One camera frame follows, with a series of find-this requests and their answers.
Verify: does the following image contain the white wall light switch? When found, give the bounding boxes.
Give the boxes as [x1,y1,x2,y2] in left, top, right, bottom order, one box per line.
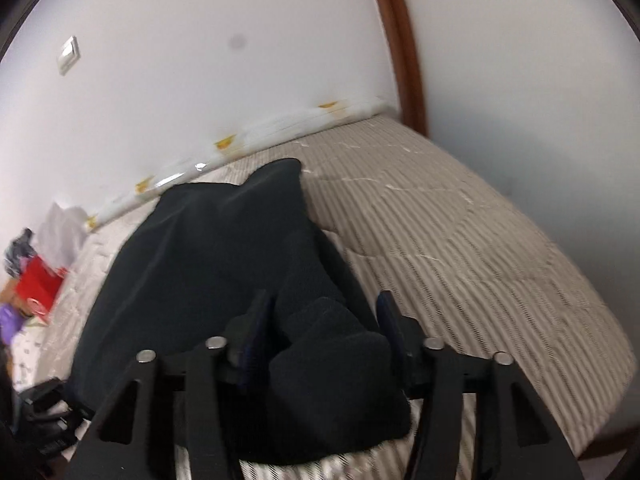
[56,36,80,76]

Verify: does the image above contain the white floral quilt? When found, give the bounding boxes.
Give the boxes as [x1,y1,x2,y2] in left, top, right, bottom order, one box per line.
[10,318,48,392]

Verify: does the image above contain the striped mattress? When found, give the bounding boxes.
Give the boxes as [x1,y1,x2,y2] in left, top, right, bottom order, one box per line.
[34,112,639,480]

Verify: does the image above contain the plaid clothes in red bag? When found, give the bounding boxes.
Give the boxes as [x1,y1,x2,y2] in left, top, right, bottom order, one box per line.
[3,228,37,278]

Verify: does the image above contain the white Miniso plastic bag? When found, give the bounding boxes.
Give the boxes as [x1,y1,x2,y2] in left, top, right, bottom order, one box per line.
[32,203,88,272]

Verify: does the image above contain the red paper shopping bag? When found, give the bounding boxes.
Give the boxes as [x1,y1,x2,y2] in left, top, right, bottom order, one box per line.
[15,256,66,322]

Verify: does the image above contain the brown wooden door frame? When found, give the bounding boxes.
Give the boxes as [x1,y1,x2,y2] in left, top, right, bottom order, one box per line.
[375,0,428,138]

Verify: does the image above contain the black long-sleeve sweatshirt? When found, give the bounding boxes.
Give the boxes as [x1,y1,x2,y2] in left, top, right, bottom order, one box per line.
[66,158,411,466]

